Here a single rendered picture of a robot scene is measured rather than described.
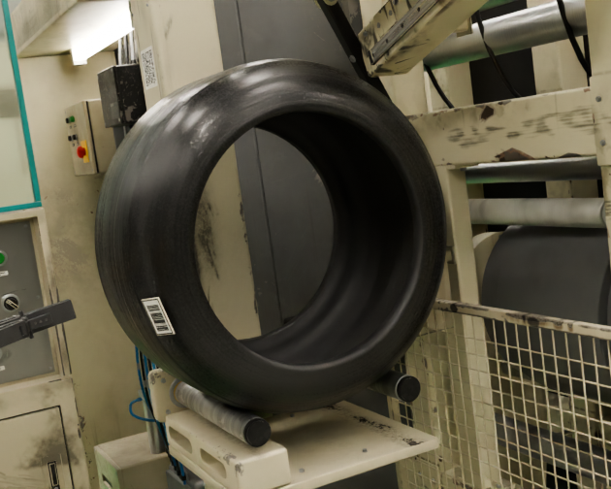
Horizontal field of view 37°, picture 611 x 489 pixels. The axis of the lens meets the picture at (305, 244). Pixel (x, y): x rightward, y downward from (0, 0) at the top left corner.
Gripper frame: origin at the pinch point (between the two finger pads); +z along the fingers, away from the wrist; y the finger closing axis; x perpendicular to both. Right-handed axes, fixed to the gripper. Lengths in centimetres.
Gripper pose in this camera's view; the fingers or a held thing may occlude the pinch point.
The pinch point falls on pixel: (49, 315)
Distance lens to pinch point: 140.5
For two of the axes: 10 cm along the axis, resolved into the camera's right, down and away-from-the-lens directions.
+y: -4.5, -0.4, 8.9
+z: 8.6, -3.1, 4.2
